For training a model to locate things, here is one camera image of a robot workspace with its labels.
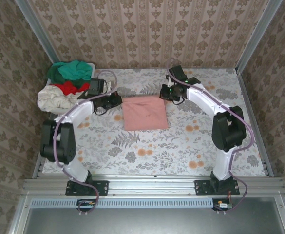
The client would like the white plastic laundry basket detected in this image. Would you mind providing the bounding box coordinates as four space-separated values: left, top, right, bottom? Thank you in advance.
46 62 96 115

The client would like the pink printed t-shirt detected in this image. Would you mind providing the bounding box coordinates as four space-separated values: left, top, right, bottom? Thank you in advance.
121 95 169 132

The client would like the red t-shirt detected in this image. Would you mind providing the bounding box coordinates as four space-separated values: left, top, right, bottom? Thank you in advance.
50 81 91 96

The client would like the cream t-shirt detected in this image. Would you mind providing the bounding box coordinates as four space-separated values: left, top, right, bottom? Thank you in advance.
37 85 81 113

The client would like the dark green t-shirt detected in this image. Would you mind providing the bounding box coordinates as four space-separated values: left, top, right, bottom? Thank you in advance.
46 62 89 90

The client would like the floral table cover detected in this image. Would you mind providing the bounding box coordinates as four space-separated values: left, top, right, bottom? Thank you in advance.
42 68 266 176

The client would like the small circuit board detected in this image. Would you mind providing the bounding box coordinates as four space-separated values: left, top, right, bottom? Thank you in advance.
215 201 233 210
77 200 95 208

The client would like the grey metal panel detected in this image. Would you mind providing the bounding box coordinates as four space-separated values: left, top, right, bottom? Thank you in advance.
22 197 285 234

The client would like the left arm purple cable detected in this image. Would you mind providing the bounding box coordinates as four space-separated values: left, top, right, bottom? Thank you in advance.
53 70 118 216

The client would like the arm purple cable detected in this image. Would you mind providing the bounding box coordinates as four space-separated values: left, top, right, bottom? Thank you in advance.
53 70 118 216
165 58 255 215

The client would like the aluminium table side rail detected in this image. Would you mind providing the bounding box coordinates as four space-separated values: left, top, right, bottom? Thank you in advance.
32 73 70 178
237 73 274 177

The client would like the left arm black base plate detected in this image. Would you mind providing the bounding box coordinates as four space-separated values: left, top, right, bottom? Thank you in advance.
65 180 109 196

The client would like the aluminium frame post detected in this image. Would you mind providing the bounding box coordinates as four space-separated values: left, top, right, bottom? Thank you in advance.
15 0 67 76
235 0 283 74

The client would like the aluminium mounting rail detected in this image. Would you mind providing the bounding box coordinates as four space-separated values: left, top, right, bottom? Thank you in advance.
22 175 285 195

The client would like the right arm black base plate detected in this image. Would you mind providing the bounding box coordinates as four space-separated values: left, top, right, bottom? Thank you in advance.
194 179 240 196

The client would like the grey slotted cable duct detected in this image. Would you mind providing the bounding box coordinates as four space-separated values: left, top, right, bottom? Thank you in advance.
31 197 232 208

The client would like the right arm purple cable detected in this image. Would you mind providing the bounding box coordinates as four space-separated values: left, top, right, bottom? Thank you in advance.
165 58 255 215

